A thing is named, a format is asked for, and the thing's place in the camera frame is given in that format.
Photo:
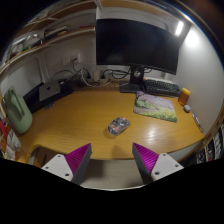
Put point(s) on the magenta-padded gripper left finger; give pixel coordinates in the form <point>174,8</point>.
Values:
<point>61,165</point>

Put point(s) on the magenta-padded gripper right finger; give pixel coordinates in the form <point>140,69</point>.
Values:
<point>162,165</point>

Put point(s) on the transparent computer mouse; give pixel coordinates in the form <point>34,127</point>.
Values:
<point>118,126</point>

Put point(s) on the floral landscape print mouse pad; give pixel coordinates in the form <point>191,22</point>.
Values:
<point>155,106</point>

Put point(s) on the dark pen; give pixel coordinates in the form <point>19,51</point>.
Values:
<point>197,122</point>

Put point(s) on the sage green bag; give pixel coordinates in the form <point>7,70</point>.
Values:
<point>18,115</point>

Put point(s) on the orange bottle with yellow lid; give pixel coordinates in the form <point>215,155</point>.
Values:
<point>183,97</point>

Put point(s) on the dark grey mechanical keyboard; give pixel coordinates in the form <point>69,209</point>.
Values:
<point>161,87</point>

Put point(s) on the white power strip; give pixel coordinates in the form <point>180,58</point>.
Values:
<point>98,78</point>

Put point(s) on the black computer monitor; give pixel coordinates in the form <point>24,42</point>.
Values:
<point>136,41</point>

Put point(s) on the white wall socket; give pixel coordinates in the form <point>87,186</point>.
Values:
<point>71,59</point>

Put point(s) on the wooden wall shelf unit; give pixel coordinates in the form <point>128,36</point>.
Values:
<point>50,35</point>

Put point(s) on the bright wall lamp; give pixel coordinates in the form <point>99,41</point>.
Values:
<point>179,28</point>

